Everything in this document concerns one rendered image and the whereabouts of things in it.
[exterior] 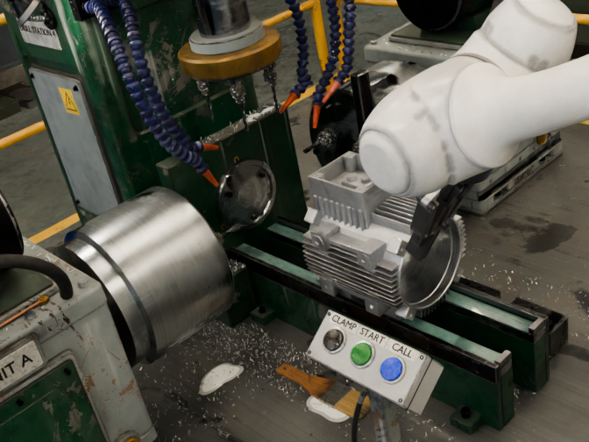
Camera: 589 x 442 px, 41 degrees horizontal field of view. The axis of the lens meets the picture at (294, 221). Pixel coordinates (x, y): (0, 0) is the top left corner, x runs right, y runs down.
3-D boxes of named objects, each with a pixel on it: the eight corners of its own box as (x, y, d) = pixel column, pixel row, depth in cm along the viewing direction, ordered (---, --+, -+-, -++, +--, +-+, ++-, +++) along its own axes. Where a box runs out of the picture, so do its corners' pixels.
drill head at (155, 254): (13, 382, 135) (-45, 261, 122) (181, 274, 154) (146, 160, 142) (88, 449, 118) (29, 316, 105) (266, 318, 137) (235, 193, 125)
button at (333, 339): (325, 348, 107) (318, 345, 106) (336, 329, 107) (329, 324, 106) (341, 357, 105) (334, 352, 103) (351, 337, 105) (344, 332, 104)
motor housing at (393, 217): (311, 300, 139) (292, 207, 129) (382, 248, 149) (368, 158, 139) (400, 341, 125) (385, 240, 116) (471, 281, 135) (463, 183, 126)
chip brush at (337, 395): (271, 377, 142) (270, 374, 141) (289, 360, 144) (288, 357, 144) (359, 423, 128) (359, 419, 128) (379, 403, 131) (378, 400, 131)
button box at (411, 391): (323, 365, 111) (302, 353, 107) (346, 319, 112) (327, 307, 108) (421, 417, 99) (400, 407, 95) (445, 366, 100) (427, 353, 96)
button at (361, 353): (352, 363, 103) (345, 359, 102) (363, 342, 104) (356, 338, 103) (370, 372, 101) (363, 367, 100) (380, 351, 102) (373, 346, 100)
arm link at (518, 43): (479, 67, 99) (416, 110, 92) (531, -40, 87) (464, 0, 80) (549, 118, 96) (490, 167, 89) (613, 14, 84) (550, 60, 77)
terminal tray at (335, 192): (313, 214, 133) (306, 176, 130) (356, 187, 139) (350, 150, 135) (366, 233, 125) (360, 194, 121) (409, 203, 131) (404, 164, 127)
